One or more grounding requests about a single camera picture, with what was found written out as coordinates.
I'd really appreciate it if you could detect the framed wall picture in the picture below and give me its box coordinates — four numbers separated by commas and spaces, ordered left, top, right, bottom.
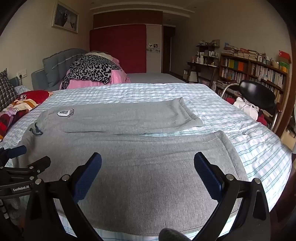
51, 0, 79, 34

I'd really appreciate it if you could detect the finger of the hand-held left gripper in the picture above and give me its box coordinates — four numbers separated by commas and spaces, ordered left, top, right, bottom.
0, 156, 51, 179
0, 145, 27, 161

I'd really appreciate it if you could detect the dark plaid pillow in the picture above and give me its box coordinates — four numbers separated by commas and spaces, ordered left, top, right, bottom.
0, 68, 18, 112

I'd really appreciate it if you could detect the plaid bed sheet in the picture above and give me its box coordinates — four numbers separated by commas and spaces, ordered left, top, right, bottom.
0, 82, 293, 241

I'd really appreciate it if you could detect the red wardrobe door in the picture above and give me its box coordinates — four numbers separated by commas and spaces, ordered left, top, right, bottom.
90, 24, 147, 74

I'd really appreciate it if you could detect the wooden bookshelf with books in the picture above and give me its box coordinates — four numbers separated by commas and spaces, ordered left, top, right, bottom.
218, 43, 290, 130

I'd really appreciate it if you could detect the red patterned quilt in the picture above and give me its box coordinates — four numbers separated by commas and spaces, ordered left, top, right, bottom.
0, 90, 53, 142

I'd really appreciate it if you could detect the white wardrobe panel with stickers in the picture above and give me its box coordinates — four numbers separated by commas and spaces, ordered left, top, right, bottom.
146, 24, 163, 73

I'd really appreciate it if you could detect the black chair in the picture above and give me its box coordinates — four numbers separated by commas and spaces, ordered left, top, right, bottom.
218, 80, 281, 130

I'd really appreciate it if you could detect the pink pillow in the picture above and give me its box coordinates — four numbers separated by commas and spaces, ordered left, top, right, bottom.
59, 52, 131, 91

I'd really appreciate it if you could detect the white cloth bag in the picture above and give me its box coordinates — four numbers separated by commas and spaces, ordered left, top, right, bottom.
232, 97, 259, 121

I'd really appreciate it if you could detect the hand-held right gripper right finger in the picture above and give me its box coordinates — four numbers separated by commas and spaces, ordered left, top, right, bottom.
192, 152, 271, 241

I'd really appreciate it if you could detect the grey knitted sweater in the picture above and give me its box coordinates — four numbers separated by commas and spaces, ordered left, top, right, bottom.
20, 97, 249, 237

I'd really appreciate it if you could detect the wooden desk with shelf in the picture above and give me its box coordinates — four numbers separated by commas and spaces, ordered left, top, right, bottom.
186, 40, 220, 83

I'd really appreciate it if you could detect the leopard print blanket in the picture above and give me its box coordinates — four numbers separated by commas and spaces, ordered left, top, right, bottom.
62, 54, 123, 90

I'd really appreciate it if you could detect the grey padded headboard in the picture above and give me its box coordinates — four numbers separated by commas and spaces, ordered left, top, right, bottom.
31, 48, 89, 92

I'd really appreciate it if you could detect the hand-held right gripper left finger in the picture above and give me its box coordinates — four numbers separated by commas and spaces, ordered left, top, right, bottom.
24, 152, 104, 241

